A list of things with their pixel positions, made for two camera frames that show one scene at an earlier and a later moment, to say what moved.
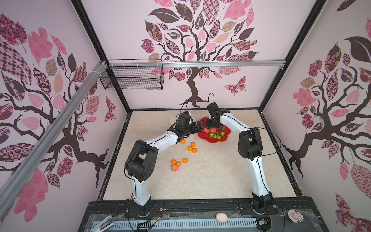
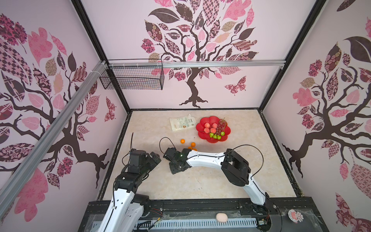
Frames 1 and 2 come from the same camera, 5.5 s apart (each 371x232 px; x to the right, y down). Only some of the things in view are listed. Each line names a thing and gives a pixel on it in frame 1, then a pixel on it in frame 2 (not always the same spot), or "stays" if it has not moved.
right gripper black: [208, 125] -> [172, 169]
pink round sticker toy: [295, 216] stays
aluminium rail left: [18, 180] stays
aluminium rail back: [160, 63] stays
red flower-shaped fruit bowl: [206, 136] stays
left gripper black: [199, 128] -> [155, 157]
